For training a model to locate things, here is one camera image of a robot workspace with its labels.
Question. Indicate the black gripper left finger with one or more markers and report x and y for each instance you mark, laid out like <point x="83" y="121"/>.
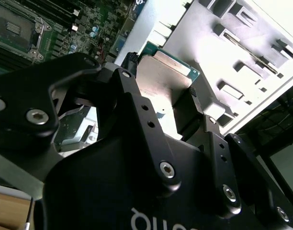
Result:
<point x="22" y="95"/>

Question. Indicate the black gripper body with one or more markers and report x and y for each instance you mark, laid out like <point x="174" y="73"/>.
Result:
<point x="101" y="191"/>

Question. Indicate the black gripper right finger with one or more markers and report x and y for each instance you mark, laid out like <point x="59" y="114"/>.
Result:
<point x="220" y="172"/>

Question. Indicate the silver CPU green edge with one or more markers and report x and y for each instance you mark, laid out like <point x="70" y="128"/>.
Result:
<point x="161" y="79"/>

